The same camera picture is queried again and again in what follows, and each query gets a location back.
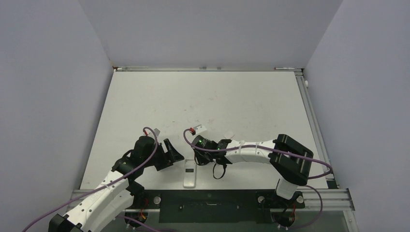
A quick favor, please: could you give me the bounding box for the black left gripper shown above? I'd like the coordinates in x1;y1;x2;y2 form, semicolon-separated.
142;139;183;171

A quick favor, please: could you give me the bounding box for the white remote control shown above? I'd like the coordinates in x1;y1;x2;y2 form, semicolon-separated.
183;159;197;189

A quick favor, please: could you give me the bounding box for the white battery cover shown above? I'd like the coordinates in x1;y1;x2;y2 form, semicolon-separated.
224;130;235;139

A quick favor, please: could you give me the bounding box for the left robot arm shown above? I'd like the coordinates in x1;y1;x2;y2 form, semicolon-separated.
48;136;184;232

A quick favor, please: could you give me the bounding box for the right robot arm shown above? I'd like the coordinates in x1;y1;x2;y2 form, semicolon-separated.
192;134;314;207

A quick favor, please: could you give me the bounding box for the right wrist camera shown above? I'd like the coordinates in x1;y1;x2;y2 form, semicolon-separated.
189;125;207;135

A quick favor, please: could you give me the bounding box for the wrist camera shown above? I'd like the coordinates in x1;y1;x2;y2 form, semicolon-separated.
154;128;161;136
189;125;207;135

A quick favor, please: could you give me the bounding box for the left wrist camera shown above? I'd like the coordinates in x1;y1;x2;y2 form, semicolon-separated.
154;128;161;136

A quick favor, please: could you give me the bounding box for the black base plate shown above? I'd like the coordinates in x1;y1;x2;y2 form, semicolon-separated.
128;189;305;223

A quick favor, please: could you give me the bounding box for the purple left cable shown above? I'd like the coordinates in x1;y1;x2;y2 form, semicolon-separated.
21;127;159;232

